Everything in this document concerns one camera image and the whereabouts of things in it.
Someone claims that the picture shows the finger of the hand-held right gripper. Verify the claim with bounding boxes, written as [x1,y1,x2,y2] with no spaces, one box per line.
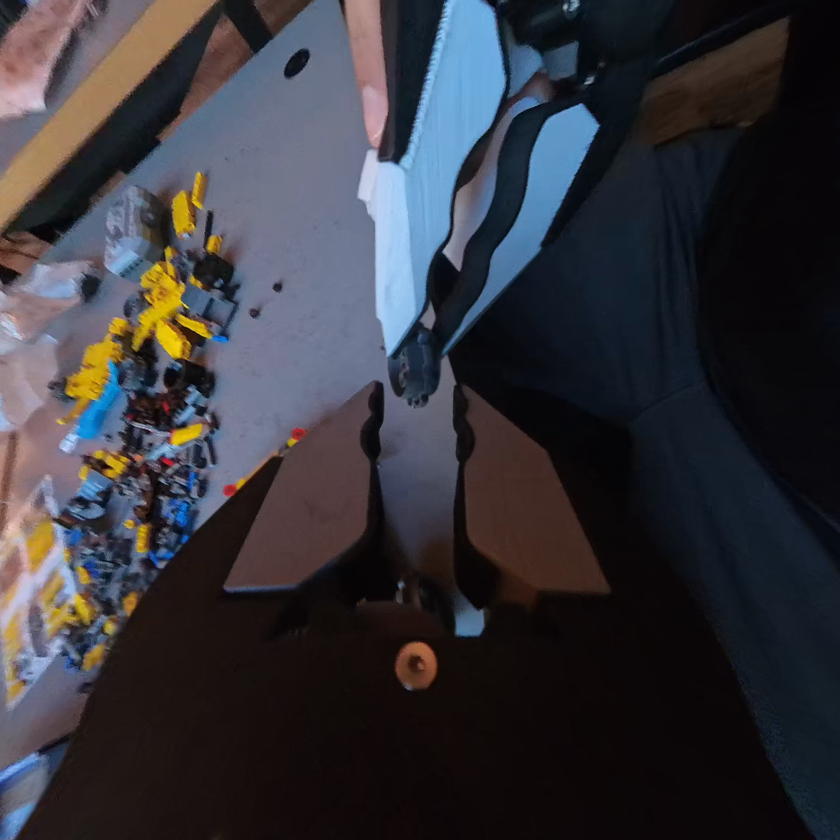
[438,100,602,357]
[357,0,511,360]

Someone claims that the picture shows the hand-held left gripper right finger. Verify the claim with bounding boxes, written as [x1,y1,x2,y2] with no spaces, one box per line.
[451,384,613,610]

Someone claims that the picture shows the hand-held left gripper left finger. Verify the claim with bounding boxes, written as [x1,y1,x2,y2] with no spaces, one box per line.
[222,381,387,592]

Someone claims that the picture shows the grey toy wheel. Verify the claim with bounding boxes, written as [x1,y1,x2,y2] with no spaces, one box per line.
[387,328,439,409]

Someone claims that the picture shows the person's right hand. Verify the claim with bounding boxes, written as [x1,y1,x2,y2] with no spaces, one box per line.
[343,0,389,150]

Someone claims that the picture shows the pile of dark brick pieces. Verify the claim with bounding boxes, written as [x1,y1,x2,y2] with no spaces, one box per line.
[59,361,224,677]

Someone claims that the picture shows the light blue brick separator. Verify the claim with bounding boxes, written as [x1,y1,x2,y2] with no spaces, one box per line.
[60,364,126,454]

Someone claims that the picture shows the person's black top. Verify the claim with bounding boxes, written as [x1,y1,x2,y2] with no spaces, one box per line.
[696,0,840,519]

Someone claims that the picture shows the yellow printed leaflet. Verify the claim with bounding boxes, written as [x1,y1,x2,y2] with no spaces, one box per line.
[0,479,86,706]

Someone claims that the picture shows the crumpled clear plastic bags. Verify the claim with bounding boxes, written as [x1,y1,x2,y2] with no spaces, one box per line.
[0,259,106,434]

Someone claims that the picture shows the wooden table with black frame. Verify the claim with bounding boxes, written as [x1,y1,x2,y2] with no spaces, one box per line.
[0,0,277,237]

